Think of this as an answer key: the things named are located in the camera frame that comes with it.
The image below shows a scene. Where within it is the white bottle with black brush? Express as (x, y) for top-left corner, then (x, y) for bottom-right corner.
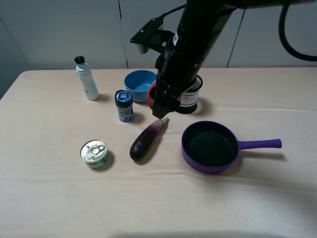
(74, 56), (99, 101)

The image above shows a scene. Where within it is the blue plastic bowl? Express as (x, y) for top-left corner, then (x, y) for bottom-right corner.
(124, 70), (157, 103)

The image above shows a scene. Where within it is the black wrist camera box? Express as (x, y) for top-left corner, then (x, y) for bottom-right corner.
(130, 16), (174, 54)

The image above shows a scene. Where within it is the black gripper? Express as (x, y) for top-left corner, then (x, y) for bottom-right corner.
(149, 9), (230, 119)

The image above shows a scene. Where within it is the silver pull-tab tin can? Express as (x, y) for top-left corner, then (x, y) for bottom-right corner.
(80, 140), (108, 169)

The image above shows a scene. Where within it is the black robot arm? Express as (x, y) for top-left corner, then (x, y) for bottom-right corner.
(150, 0), (317, 119)

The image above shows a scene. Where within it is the red peach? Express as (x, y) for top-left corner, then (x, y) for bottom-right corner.
(147, 81), (156, 110)

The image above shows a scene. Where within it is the blue lidded small jar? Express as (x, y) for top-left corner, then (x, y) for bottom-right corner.
(114, 90), (135, 122)

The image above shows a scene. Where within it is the black mesh pen holder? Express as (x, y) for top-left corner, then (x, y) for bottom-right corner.
(176, 75), (203, 114)

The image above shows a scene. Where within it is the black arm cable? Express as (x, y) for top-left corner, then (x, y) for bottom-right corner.
(278, 0), (317, 62)

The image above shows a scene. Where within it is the cream tablecloth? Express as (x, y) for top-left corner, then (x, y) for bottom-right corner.
(0, 67), (317, 238)

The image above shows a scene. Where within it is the purple pan with handle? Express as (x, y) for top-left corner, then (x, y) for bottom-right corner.
(181, 121), (282, 174)

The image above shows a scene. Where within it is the purple eggplant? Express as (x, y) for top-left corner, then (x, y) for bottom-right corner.
(129, 117), (169, 162)

